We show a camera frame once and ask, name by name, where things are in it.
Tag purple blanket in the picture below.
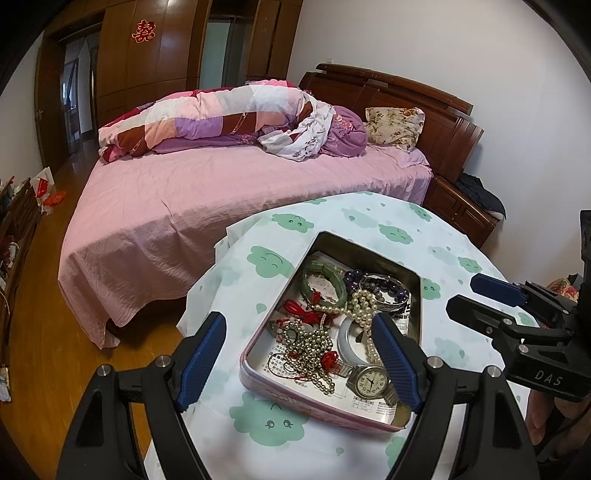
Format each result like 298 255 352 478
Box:
323 105 369 158

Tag red white plastic bag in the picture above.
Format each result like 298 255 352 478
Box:
32 166 68 215

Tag pearl necklace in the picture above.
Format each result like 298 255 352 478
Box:
307 288 384 365

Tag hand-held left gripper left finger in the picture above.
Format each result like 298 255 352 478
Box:
55 311 228 480

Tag person's right hand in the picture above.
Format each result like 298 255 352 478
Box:
526 392 591 457

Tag lilac cloth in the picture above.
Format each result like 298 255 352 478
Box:
369 145 430 169

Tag red cord bracelet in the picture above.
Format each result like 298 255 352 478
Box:
283 298 324 326

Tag patchwork quilt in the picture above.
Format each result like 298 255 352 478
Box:
98 79 319 162

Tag dark bead bracelet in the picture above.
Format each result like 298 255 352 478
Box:
344 270 409 301

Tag silver wristwatch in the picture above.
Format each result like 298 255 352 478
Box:
335 360 400 407

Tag gold bead necklace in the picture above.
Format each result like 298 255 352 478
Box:
279 320 338 395

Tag white floral cloth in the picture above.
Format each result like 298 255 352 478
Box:
259 102 334 161

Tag wooden headboard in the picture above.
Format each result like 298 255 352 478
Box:
298 63 485 185

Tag pale jade bangle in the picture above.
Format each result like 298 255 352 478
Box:
337 316 384 365

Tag dark clothes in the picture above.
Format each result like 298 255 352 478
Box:
455 173 506 217

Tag cloud print tablecloth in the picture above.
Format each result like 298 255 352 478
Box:
143 191 541 480

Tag green jade bracelet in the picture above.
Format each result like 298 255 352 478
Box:
302 261 348 308

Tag silver patterned bangle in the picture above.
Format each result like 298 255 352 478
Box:
360 274 411 317

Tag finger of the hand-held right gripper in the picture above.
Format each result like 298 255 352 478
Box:
445 295 522 344
471 273 561 315

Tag bed with pink sheet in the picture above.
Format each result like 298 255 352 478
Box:
58 145 432 349

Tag colourful patterned cloth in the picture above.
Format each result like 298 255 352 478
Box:
547 274 583 301

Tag red paper decoration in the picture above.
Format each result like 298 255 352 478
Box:
131 18 155 43

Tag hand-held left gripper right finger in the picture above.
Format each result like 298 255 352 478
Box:
372 312 541 480

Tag metal tin box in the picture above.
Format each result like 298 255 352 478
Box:
239 231 422 433

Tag wooden wardrobe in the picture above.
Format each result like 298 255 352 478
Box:
34 0 303 162

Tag floral pillow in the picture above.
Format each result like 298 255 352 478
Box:
365 107 426 153

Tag wooden nightstand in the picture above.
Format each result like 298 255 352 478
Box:
424 178 499 250

